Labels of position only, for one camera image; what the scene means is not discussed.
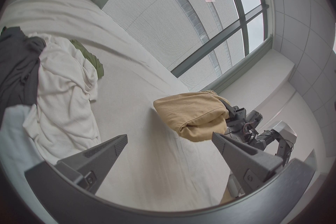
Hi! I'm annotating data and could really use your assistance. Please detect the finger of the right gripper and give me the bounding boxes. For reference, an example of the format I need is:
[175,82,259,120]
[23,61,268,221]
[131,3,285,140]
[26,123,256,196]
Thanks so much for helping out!
[219,98,236,117]

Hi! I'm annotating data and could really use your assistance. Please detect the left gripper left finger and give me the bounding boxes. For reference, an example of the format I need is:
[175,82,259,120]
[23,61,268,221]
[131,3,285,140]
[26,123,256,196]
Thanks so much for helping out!
[56,134,128,194]

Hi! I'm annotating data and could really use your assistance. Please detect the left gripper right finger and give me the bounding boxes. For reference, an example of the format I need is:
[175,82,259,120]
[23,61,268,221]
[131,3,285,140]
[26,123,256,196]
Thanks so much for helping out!
[212,132,286,194]

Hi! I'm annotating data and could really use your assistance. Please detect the tan shorts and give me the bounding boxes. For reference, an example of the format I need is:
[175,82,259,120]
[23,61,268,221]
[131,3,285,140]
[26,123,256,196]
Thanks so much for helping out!
[153,89,230,143]

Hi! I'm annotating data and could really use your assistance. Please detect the bed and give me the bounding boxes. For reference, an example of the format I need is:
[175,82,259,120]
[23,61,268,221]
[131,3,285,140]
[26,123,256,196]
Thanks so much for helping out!
[0,0,238,218]

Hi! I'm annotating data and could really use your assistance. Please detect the white garment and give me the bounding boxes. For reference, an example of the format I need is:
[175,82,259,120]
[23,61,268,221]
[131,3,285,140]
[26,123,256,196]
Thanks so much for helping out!
[22,32,102,158]

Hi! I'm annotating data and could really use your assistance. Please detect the pale grey garment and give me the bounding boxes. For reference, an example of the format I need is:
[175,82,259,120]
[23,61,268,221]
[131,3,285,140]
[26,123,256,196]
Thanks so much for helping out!
[0,104,57,167]

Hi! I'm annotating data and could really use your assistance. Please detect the green garment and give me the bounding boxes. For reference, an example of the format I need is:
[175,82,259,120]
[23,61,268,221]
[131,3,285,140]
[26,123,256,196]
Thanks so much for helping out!
[70,39,104,79]

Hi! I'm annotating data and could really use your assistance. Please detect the window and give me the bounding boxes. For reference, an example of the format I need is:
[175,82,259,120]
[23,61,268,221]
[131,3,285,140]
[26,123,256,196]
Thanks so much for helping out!
[101,0,271,90]

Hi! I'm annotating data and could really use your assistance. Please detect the black garment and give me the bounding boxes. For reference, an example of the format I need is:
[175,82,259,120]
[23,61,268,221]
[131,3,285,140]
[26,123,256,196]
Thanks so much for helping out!
[0,26,47,119]

